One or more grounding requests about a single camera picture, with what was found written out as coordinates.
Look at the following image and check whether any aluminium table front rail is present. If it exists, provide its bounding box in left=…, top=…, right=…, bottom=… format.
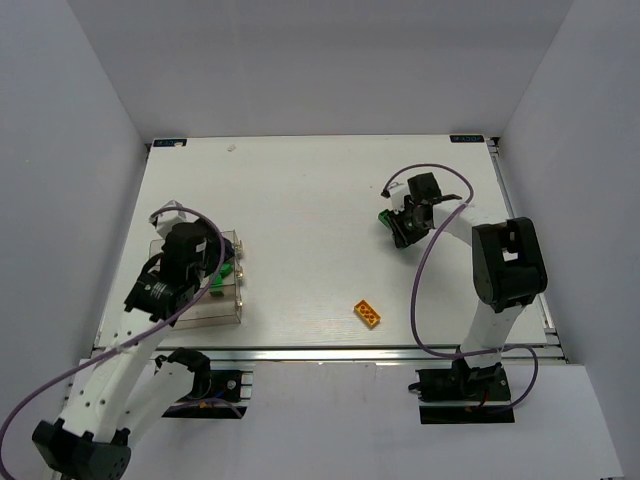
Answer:
left=92, top=342, right=566, bottom=365

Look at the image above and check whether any right blue corner label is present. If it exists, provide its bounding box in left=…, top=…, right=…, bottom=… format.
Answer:
left=449, top=134, right=485, bottom=143

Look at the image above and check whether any blue corner label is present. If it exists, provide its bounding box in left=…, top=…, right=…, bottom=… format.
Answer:
left=449, top=134, right=485, bottom=143
left=152, top=138, right=187, bottom=148

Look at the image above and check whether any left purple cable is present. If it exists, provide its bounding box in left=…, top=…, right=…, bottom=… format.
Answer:
left=0, top=207, right=246, bottom=441

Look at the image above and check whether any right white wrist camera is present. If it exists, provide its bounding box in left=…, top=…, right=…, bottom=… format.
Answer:
left=381, top=181, right=409, bottom=214

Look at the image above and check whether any green lego brick beside yellow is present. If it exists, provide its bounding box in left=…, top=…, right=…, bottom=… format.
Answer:
left=378, top=210, right=393, bottom=229

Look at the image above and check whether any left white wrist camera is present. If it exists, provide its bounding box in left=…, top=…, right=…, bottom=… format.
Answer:
left=149, top=200, right=187, bottom=239

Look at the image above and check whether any purple lego brick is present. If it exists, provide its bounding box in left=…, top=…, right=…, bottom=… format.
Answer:
left=224, top=239, right=235, bottom=257

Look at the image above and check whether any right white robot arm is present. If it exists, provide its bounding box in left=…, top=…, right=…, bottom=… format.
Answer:
left=379, top=173, right=548, bottom=378

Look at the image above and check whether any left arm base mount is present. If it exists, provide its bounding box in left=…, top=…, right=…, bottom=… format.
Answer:
left=154, top=348, right=252, bottom=420

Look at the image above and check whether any left blue corner label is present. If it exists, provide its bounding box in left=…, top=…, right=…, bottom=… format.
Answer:
left=152, top=138, right=187, bottom=148

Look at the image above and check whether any clear container near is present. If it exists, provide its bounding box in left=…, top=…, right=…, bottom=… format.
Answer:
left=174, top=294, right=243, bottom=330

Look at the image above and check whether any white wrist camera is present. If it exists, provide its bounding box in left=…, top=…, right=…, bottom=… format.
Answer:
left=381, top=181, right=409, bottom=214
left=149, top=200, right=187, bottom=239

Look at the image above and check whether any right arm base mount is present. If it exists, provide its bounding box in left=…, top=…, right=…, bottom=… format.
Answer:
left=408, top=359, right=515, bottom=425

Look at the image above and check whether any green lego brick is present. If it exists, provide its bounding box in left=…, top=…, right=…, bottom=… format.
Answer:
left=219, top=263, right=233, bottom=278
left=378, top=210, right=393, bottom=229

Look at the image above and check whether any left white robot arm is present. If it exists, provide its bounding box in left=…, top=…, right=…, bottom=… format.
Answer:
left=32, top=219, right=233, bottom=479

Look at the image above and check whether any orange flat lego brick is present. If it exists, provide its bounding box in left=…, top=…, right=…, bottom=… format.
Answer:
left=353, top=300, right=381, bottom=329

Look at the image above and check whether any clear container far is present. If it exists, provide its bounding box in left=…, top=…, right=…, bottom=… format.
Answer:
left=149, top=230, right=243, bottom=263

